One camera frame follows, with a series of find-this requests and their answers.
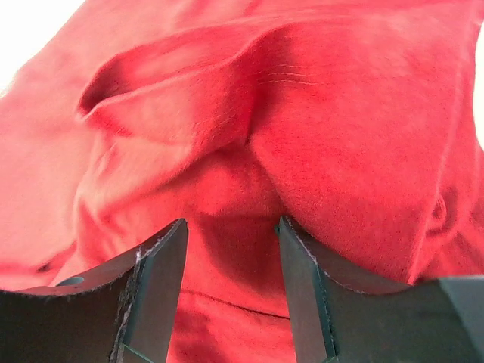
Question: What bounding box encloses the dark red t shirt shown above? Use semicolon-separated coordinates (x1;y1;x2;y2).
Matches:
1;1;483;362

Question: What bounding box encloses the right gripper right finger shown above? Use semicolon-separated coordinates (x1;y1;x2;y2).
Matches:
277;217;483;362

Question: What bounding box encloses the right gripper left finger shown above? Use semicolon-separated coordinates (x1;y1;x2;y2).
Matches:
1;219;188;363

